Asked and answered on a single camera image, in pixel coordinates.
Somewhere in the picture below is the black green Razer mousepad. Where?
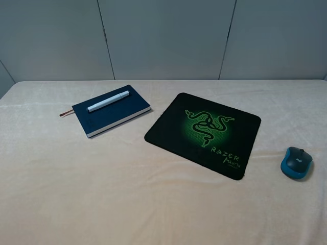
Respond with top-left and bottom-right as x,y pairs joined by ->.
145,92 -> 261,180

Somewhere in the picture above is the white marker pen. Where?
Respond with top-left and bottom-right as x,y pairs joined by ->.
87,90 -> 130,113

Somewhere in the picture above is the beige tablecloth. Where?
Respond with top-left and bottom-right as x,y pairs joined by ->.
1,80 -> 326,244

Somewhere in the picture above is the dark blue notebook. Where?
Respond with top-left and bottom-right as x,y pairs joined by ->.
59,85 -> 151,138

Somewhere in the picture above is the blue black wireless mouse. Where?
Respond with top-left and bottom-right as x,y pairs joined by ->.
281,146 -> 313,180

